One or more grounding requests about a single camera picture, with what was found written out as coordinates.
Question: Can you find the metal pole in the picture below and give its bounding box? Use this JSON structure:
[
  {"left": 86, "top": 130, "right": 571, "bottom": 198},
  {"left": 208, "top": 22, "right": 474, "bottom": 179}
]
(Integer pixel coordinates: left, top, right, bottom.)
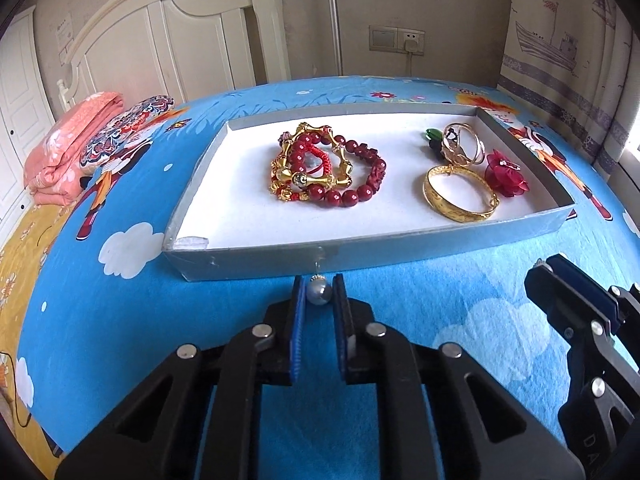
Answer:
[{"left": 324, "top": 0, "right": 345, "bottom": 77}]

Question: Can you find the patterned pillow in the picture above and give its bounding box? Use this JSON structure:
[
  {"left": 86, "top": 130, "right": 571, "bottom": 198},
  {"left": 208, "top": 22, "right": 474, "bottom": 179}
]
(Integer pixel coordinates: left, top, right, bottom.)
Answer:
[{"left": 80, "top": 96, "right": 176, "bottom": 176}]

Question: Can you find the yellow floral bed sheet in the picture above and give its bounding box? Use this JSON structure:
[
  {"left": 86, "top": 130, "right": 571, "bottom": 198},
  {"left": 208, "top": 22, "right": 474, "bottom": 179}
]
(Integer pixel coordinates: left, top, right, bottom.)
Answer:
[{"left": 0, "top": 200, "right": 76, "bottom": 480}]

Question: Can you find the wall light switch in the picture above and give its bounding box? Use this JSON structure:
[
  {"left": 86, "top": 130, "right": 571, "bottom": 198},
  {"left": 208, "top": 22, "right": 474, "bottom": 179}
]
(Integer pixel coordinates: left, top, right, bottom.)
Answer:
[{"left": 369, "top": 24, "right": 399, "bottom": 52}]

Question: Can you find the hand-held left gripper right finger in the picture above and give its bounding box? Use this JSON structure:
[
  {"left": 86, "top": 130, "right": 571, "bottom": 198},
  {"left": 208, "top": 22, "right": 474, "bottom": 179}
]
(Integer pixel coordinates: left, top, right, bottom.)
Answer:
[{"left": 332, "top": 272, "right": 586, "bottom": 480}]

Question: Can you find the pearl earring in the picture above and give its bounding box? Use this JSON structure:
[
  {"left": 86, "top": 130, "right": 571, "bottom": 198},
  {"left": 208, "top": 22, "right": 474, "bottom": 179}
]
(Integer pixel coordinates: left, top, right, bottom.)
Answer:
[{"left": 306, "top": 259, "right": 332, "bottom": 306}]

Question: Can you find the grey cardboard tray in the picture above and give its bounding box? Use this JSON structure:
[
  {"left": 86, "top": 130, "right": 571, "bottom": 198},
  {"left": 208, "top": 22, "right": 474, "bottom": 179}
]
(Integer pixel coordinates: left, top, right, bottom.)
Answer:
[{"left": 161, "top": 101, "right": 577, "bottom": 283}]

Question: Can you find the wall power socket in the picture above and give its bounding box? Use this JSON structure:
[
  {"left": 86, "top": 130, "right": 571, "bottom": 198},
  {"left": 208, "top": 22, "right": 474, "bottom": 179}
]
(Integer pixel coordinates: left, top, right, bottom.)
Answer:
[{"left": 398, "top": 27, "right": 427, "bottom": 57}]

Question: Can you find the green pendant with black cord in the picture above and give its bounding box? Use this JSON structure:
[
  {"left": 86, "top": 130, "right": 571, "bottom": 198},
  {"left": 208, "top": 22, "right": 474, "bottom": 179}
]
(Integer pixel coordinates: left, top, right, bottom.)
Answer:
[{"left": 425, "top": 127, "right": 458, "bottom": 158}]

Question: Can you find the red flower brooch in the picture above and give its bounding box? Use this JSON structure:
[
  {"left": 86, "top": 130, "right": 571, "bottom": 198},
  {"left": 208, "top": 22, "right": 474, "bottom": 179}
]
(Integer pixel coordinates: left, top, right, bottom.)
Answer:
[{"left": 484, "top": 149, "right": 530, "bottom": 198}]

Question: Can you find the gold ring clip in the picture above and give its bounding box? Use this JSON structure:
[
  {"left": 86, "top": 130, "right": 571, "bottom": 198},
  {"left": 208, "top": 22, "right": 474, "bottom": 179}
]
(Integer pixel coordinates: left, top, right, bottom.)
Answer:
[{"left": 439, "top": 121, "right": 487, "bottom": 166}]

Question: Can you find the white wardrobe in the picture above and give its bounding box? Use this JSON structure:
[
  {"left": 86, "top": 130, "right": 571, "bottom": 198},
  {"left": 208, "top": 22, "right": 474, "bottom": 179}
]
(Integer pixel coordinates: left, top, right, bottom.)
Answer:
[{"left": 0, "top": 5, "right": 56, "bottom": 231}]

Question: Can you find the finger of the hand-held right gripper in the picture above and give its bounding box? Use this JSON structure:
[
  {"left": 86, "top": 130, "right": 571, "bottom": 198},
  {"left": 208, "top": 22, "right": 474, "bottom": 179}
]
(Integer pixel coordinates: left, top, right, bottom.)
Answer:
[
  {"left": 609, "top": 284, "right": 640, "bottom": 331},
  {"left": 524, "top": 255, "right": 626, "bottom": 361}
]

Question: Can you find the gold bamboo-link bracelet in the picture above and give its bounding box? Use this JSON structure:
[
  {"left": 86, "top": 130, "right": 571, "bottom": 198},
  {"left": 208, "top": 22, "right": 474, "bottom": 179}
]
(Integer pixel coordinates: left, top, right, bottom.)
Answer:
[{"left": 270, "top": 122, "right": 358, "bottom": 188}]

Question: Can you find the white bed headboard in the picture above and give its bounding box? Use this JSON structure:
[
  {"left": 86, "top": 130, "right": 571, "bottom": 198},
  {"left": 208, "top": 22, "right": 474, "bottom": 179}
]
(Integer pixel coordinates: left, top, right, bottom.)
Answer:
[{"left": 55, "top": 0, "right": 292, "bottom": 111}]

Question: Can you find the ship print curtain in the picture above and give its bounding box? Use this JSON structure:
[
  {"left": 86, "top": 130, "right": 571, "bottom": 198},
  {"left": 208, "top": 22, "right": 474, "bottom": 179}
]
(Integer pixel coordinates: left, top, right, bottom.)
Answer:
[{"left": 497, "top": 0, "right": 640, "bottom": 181}]

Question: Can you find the blue cartoon blanket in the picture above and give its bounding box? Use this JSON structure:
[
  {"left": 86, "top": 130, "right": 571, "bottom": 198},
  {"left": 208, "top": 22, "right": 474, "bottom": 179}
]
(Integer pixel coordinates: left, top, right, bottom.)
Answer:
[{"left": 15, "top": 75, "right": 640, "bottom": 480}]

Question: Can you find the pink folded quilt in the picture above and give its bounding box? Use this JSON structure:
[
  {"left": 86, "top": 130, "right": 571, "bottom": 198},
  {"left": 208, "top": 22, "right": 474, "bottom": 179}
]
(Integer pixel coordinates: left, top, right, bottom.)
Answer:
[{"left": 22, "top": 91, "right": 125, "bottom": 206}]

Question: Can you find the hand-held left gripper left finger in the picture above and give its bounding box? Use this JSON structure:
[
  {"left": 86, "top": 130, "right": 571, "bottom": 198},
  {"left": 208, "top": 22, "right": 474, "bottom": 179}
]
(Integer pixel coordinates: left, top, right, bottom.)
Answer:
[{"left": 55, "top": 275, "right": 307, "bottom": 480}]

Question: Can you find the plain gold bangle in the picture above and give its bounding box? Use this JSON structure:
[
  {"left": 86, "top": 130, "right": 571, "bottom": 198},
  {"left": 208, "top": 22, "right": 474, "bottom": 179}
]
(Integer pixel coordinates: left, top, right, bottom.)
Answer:
[{"left": 423, "top": 164, "right": 501, "bottom": 224}]

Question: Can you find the red bead bracelet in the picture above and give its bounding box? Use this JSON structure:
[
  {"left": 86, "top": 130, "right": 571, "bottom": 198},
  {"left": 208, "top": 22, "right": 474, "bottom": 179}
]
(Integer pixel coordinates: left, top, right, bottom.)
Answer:
[{"left": 270, "top": 132, "right": 388, "bottom": 208}]

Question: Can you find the red cord bracelet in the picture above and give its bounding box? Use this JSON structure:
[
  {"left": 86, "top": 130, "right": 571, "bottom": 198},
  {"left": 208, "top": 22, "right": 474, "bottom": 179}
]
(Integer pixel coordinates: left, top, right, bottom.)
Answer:
[{"left": 272, "top": 140, "right": 351, "bottom": 203}]

